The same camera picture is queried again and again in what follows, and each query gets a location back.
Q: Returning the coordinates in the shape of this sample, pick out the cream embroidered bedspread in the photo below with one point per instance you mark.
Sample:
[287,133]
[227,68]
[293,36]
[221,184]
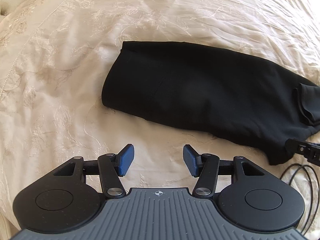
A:
[62,80]

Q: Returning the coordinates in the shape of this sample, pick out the black pants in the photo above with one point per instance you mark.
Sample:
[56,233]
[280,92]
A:
[200,95]

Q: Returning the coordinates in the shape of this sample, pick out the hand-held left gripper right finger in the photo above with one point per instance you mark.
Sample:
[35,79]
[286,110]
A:
[191,158]

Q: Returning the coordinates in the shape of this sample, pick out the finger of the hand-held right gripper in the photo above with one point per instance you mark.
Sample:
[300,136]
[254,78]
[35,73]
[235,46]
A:
[301,148]

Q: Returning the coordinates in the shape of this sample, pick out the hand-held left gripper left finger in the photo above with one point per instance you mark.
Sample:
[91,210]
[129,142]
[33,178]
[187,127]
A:
[126,158]

